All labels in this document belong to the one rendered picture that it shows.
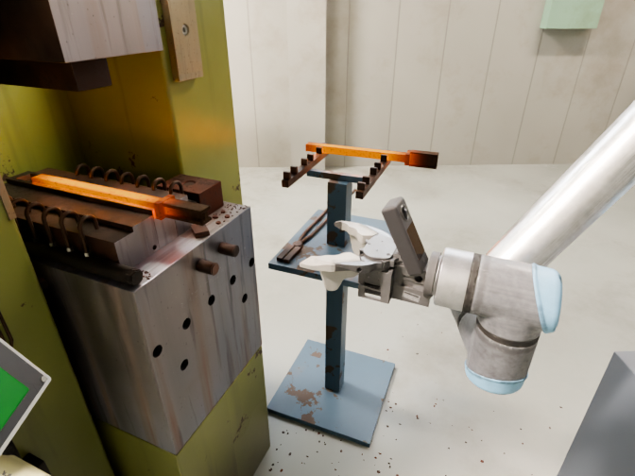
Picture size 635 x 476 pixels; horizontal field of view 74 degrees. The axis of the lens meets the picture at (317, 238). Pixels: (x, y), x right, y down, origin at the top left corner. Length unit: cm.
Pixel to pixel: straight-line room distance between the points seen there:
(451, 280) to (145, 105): 83
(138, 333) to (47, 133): 65
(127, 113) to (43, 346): 57
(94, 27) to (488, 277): 67
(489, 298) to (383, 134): 343
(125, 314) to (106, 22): 48
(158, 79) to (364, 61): 289
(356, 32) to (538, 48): 153
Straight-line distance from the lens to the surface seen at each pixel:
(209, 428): 117
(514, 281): 63
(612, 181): 77
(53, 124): 131
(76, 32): 74
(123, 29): 80
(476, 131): 423
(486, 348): 70
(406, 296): 69
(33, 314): 94
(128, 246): 84
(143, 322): 82
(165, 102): 110
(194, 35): 113
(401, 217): 62
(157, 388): 93
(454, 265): 63
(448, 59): 400
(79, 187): 101
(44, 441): 109
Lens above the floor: 134
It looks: 29 degrees down
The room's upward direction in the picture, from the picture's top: straight up
